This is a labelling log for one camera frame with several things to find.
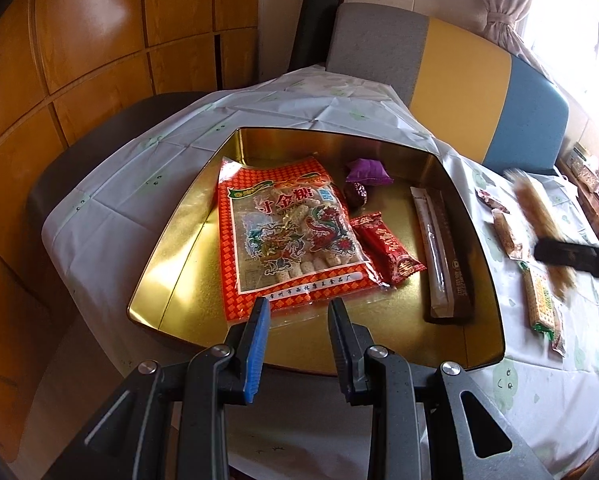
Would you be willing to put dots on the pink red snack packet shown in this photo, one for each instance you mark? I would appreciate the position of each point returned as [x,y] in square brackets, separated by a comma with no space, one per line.
[492,199]

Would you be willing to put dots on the white green printed tablecloth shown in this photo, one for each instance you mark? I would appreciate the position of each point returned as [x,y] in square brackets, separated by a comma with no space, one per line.
[179,125]

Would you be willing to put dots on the wooden wardrobe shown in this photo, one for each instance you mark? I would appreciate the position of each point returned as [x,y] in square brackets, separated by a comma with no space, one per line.
[79,35]

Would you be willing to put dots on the tied beige curtain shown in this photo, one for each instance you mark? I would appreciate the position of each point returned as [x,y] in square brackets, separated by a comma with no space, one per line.
[509,25]

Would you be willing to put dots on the purple candy packet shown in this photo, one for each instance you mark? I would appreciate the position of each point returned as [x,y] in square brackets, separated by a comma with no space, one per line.
[369,171]

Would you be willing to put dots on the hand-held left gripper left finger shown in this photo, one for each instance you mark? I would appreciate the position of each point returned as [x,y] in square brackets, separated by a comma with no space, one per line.
[257,350]

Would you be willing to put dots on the dark red candy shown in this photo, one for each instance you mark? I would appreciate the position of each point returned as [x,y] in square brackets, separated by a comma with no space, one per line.
[355,194]

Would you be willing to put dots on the gold lined tin box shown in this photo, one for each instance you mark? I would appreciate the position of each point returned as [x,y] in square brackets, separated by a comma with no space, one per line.
[204,260]

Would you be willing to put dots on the grey yellow blue headboard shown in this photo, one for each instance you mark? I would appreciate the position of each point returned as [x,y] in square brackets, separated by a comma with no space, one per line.
[459,75]

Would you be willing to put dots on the black rolled mat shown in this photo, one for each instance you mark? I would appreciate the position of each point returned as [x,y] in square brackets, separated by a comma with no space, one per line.
[314,25]

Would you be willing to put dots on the wooden desk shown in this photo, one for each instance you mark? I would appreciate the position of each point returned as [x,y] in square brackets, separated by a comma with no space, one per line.
[594,220]

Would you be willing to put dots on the orange patterned snack bag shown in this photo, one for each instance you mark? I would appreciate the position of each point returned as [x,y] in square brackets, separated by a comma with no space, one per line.
[259,220]

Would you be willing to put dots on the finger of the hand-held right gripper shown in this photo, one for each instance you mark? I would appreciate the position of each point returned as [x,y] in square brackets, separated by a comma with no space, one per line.
[574,257]

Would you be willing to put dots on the peanut brittle packet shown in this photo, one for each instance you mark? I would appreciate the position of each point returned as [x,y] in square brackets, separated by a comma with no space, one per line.
[507,235]

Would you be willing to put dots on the window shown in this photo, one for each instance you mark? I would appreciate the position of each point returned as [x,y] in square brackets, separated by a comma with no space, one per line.
[579,35]

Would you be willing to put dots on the brown edged snack packet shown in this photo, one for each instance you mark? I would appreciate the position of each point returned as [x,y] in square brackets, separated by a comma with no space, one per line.
[559,340]

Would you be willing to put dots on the green edged cracker packet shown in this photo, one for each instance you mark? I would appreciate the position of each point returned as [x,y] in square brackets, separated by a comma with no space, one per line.
[542,305]

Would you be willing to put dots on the puffed rice cracker packet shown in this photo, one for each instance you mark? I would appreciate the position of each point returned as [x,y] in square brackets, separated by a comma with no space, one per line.
[539,210]

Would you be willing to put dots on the white lattice tissue box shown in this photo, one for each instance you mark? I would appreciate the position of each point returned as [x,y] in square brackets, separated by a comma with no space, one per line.
[584,165]

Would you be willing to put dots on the brown stick packet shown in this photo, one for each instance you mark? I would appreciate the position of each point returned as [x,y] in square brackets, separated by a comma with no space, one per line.
[439,260]

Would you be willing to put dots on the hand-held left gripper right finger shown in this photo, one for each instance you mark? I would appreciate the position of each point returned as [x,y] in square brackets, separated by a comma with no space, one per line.
[340,350]

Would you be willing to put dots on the red candy packet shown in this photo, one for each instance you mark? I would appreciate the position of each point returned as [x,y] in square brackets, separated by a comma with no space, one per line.
[387,250]

